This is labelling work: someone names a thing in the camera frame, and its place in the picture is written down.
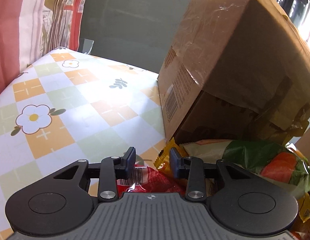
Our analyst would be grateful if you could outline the yellow snack packet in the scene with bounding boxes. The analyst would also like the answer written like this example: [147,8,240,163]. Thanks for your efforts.
[154,138,189,178]

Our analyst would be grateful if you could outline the green chip bag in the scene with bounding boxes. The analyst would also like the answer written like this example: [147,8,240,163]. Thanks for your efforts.
[182,139,310,199]

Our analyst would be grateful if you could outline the brown cardboard box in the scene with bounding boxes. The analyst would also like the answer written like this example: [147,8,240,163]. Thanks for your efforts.
[158,0,310,144]

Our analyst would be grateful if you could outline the red snack packet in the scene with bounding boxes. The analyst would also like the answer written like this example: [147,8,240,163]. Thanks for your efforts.
[117,165,185,196]

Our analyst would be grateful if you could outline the floral checkered tablecloth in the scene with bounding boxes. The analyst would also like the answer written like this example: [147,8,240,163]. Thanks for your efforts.
[0,48,165,239]

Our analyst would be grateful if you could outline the pink patterned curtain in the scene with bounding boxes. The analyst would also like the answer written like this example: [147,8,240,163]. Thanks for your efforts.
[0,0,85,94]

